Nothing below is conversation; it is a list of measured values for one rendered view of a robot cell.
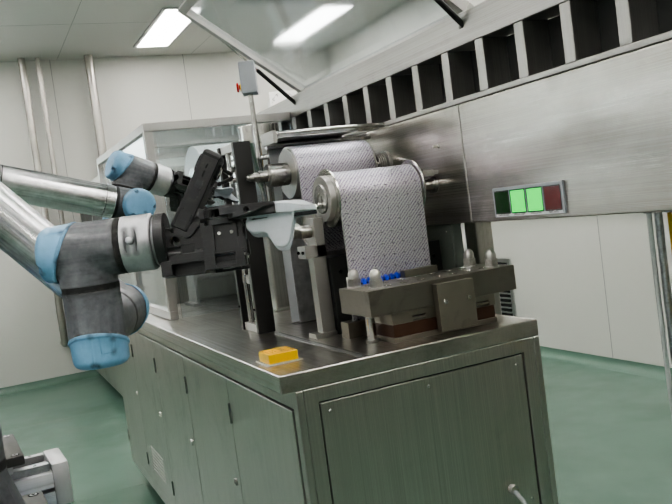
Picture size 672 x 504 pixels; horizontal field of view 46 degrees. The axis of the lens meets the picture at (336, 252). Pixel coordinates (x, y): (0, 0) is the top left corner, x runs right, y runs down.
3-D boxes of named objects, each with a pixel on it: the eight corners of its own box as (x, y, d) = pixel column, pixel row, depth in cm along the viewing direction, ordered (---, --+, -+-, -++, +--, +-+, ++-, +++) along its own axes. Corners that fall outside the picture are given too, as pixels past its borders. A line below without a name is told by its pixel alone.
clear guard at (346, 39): (186, 10, 276) (186, 9, 276) (304, 90, 294) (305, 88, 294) (297, -118, 180) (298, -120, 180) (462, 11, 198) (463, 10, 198)
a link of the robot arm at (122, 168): (99, 182, 195) (108, 149, 197) (141, 195, 201) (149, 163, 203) (110, 180, 189) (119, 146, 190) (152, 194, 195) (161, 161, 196)
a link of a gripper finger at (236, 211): (281, 217, 105) (218, 226, 106) (279, 203, 105) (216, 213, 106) (273, 213, 100) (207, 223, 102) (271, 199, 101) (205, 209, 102)
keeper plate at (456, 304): (437, 331, 185) (431, 284, 185) (473, 323, 189) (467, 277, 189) (443, 332, 183) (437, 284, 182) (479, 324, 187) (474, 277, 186)
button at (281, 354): (259, 362, 182) (258, 351, 181) (287, 355, 184) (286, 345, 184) (269, 366, 175) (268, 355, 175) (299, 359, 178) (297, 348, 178)
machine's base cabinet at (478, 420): (133, 480, 399) (108, 310, 394) (255, 448, 425) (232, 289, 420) (346, 790, 169) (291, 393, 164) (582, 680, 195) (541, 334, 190)
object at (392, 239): (350, 288, 198) (340, 214, 197) (431, 273, 208) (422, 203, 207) (351, 288, 198) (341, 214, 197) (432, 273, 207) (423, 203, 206)
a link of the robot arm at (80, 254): (57, 287, 109) (47, 225, 109) (136, 276, 110) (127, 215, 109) (37, 293, 102) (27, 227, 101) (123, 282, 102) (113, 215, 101)
